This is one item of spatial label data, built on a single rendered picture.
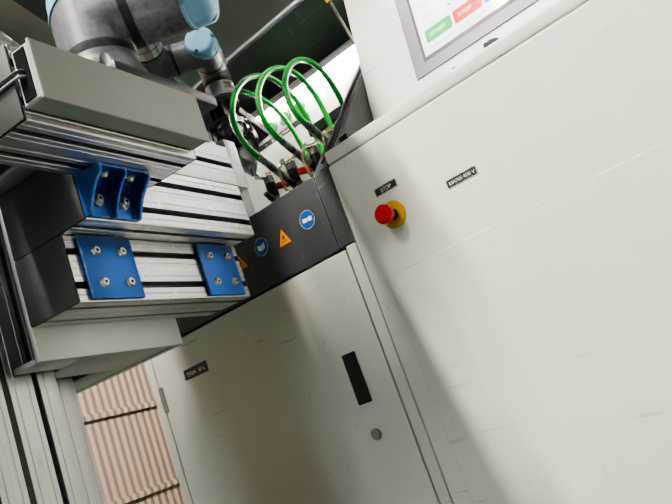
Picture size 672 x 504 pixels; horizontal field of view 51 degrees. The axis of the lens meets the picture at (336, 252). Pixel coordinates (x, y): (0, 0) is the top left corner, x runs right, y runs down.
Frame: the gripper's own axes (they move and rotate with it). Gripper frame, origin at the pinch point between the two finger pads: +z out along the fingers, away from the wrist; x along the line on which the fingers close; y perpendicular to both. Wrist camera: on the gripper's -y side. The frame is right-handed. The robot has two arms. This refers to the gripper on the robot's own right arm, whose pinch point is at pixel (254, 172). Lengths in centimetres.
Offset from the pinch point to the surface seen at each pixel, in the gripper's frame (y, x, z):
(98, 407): -91, -225, 17
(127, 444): -104, -227, 40
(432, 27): -5, 56, -7
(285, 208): 21.5, 22.0, 21.0
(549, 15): 22, 84, 17
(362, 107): -0.8, 35.0, 1.6
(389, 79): -4.8, 41.9, -2.2
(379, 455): 22, 23, 73
